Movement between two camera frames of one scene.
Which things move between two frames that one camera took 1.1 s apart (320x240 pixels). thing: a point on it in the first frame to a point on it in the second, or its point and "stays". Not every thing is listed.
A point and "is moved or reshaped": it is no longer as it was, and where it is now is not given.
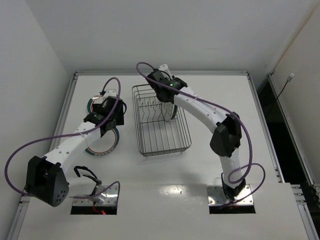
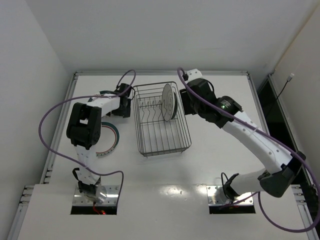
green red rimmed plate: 105,145 stays
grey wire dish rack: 157,136 stays
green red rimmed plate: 89,105 is moved or reshaped
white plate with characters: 167,109 stays
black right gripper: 163,97 to 185,101
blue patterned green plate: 174,112 stays
